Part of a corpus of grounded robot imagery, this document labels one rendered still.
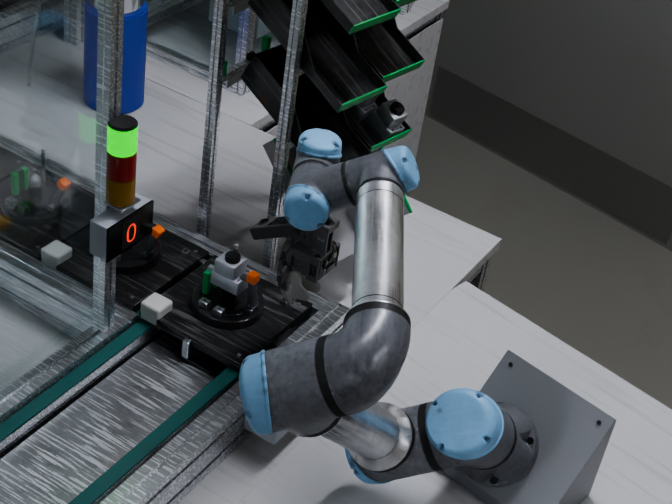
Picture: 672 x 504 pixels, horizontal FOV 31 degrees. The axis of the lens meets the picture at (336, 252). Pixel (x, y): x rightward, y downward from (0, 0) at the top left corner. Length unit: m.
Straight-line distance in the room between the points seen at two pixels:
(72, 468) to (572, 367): 1.06
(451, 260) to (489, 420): 0.84
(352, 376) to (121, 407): 0.69
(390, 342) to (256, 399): 0.20
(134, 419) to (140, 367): 0.14
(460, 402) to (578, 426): 0.27
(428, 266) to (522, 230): 1.80
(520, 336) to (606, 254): 1.94
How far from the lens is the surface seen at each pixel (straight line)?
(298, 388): 1.68
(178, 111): 3.21
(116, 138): 2.05
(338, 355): 1.66
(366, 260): 1.78
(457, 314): 2.64
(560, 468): 2.20
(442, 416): 2.03
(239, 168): 3.00
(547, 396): 2.23
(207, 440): 2.13
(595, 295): 4.32
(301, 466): 2.24
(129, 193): 2.11
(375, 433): 1.94
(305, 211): 1.95
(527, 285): 4.27
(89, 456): 2.15
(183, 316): 2.35
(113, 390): 2.27
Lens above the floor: 2.47
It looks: 36 degrees down
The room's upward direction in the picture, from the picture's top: 9 degrees clockwise
